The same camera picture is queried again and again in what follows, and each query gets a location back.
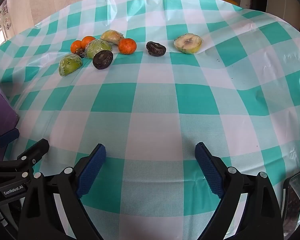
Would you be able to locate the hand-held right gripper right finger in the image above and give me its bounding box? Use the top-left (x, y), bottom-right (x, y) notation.
top-left (195, 142), bottom-right (284, 240)

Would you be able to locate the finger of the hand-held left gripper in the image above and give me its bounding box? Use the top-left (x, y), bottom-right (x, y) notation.
top-left (0, 139), bottom-right (50, 179)
top-left (0, 128), bottom-right (20, 160)

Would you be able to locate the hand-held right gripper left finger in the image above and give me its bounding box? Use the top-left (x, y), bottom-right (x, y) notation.
top-left (18, 143), bottom-right (107, 240)

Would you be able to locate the yellow fruit half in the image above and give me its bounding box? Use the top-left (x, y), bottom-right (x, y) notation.
top-left (100, 30), bottom-right (125, 45)

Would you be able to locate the purple box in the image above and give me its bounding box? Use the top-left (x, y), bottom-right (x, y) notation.
top-left (0, 74), bottom-right (19, 140)

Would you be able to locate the teal checked tablecloth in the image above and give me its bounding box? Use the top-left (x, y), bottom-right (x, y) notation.
top-left (0, 0), bottom-right (300, 240)

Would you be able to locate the black smartphone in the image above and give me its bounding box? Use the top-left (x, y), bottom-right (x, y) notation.
top-left (282, 170), bottom-right (300, 235)

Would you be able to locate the green wrapped fruit half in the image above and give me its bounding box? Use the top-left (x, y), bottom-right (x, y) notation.
top-left (84, 39), bottom-right (113, 59)
top-left (59, 54), bottom-right (83, 77)

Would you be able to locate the dark wrinkled fruit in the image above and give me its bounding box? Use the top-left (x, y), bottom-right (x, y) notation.
top-left (146, 41), bottom-right (167, 56)
top-left (92, 50), bottom-right (114, 70)

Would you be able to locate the orange tangerine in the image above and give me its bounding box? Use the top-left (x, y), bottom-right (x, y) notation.
top-left (70, 40), bottom-right (83, 53)
top-left (81, 36), bottom-right (96, 49)
top-left (118, 38), bottom-right (137, 55)

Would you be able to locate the pale wrapped cut fruit half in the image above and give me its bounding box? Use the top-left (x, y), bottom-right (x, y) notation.
top-left (174, 33), bottom-right (203, 55)

